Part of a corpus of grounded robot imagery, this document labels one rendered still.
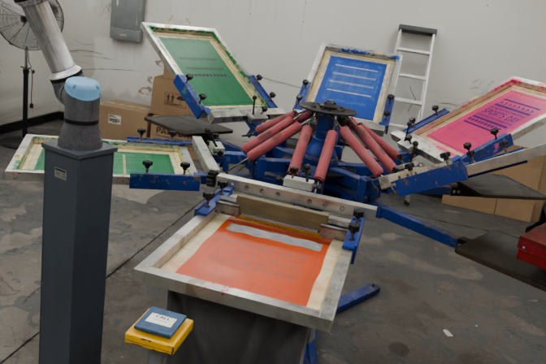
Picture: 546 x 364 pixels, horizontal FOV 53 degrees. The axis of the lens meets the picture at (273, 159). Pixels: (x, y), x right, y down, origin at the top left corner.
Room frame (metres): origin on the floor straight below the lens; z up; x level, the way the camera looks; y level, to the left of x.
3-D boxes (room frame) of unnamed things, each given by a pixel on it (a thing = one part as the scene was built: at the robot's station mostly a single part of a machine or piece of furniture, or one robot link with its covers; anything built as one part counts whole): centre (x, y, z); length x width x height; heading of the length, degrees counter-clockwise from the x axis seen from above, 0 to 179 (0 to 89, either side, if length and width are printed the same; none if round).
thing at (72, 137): (1.87, 0.68, 1.25); 0.15 x 0.15 x 0.10
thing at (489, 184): (2.99, -0.88, 0.91); 1.34 x 0.40 x 0.08; 108
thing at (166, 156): (2.51, 0.62, 1.05); 1.08 x 0.61 x 0.23; 108
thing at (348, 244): (1.93, -0.34, 0.97); 0.30 x 0.05 x 0.07; 168
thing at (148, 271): (1.75, -0.02, 0.97); 0.79 x 0.58 x 0.04; 168
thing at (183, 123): (3.23, 0.26, 0.91); 1.34 x 0.40 x 0.08; 48
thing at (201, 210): (2.04, 0.20, 0.97); 0.30 x 0.05 x 0.07; 168
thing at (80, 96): (1.88, 0.69, 1.37); 0.13 x 0.12 x 0.14; 34
